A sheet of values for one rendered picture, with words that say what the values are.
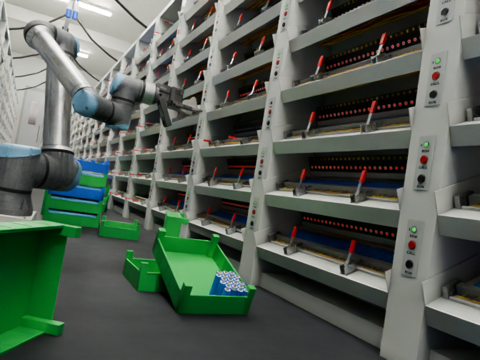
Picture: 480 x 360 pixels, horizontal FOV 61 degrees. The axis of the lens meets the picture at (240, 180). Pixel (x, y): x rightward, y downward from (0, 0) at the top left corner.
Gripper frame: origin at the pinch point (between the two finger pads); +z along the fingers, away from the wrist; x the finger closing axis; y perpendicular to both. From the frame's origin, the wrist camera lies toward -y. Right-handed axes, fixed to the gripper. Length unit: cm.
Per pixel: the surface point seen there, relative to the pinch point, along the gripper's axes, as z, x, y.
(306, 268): 18, -69, -51
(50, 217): -42, 86, -62
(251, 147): 16.9, -23.4, -12.3
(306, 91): 17, -55, 6
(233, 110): 16.7, -0.3, 5.9
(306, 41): 16, -50, 24
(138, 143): 17, 170, -1
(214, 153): 17.5, 12.9, -13.5
